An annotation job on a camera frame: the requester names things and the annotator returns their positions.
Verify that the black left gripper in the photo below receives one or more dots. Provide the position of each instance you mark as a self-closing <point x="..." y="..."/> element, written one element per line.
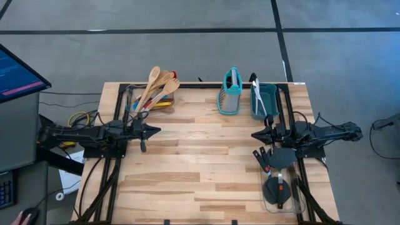
<point x="136" y="129"/>

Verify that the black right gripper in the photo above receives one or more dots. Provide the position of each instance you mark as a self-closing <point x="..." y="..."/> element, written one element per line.
<point x="280" y="132"/>

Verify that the black spatula round head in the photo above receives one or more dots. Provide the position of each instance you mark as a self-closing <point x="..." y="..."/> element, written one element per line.
<point x="281" y="157"/>

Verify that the yellow silicone spoon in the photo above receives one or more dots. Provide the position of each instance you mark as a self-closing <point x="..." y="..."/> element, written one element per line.
<point x="164" y="103"/>

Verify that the slotted wooden spoon burnt logo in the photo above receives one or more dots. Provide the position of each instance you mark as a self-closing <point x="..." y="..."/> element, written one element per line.
<point x="172" y="85"/>

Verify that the light wooden fork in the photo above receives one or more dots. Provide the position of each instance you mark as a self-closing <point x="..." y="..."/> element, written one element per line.
<point x="168" y="77"/>

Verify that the slotted wooden spoon white label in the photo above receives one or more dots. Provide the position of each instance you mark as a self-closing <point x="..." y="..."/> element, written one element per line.
<point x="154" y="73"/>

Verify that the black spatula fan-shaped head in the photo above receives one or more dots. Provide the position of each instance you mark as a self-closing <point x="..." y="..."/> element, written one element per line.
<point x="270" y="195"/>

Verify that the red silicone spoon steel shaft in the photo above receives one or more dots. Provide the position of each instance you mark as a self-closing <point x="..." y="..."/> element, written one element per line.
<point x="174" y="74"/>

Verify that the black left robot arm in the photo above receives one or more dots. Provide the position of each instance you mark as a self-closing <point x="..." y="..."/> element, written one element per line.
<point x="87" y="134"/>

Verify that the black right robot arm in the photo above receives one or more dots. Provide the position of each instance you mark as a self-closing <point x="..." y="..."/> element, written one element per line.
<point x="318" y="134"/>

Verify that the teal plastic bin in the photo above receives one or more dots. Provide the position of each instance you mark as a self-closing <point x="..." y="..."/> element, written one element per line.
<point x="272" y="103"/>

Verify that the small clear plastic bin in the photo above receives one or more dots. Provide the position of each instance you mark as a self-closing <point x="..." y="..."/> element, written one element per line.
<point x="128" y="93"/>

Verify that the steel box grater teal trim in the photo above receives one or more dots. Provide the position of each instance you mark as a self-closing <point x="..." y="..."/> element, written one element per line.
<point x="229" y="103"/>

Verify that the large clear plastic bin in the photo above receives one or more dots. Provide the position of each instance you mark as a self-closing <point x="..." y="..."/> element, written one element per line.
<point x="297" y="193"/>

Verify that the white paper sheet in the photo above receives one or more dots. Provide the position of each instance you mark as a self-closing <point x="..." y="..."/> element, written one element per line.
<point x="70" y="182"/>

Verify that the black stand leg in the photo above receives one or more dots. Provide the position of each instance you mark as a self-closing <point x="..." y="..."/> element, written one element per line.
<point x="59" y="161"/>

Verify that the white tape roll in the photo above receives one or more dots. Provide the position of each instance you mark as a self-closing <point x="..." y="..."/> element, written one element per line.
<point x="56" y="196"/>

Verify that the grey equipment corner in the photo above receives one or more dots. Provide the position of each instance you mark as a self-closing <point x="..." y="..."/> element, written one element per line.
<point x="390" y="122"/>

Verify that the computer monitor blue screen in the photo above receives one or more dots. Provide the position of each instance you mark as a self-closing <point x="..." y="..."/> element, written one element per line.
<point x="18" y="78"/>

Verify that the black computer mouse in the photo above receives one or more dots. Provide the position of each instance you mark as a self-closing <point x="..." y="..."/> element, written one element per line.
<point x="32" y="214"/>

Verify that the black keyboard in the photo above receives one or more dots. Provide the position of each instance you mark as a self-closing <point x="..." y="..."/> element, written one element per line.
<point x="7" y="190"/>

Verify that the person's hand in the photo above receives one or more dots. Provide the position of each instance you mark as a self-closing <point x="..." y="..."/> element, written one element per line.
<point x="20" y="220"/>

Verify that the black aluminium rig frame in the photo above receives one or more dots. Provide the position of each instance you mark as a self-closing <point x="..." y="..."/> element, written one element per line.
<point x="203" y="85"/>

